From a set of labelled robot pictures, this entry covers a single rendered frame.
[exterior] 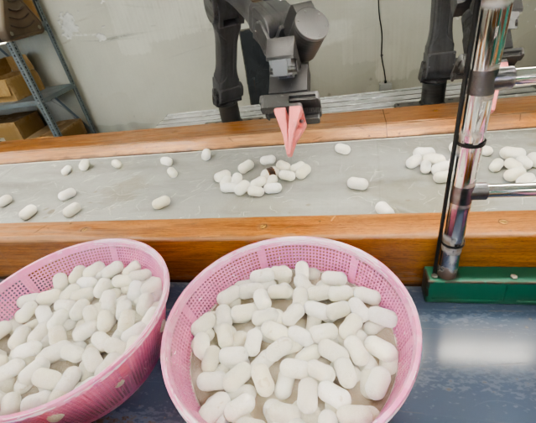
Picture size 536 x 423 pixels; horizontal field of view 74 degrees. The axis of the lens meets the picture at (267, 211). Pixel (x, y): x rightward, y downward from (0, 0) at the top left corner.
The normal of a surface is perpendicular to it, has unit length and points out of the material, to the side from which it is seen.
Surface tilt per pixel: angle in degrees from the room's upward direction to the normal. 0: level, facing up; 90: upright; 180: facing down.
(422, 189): 0
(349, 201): 0
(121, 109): 90
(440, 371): 0
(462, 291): 90
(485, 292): 90
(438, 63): 82
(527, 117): 45
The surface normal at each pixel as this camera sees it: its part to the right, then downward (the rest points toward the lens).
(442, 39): -0.18, 0.46
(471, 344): -0.15, -0.81
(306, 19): 0.22, -0.22
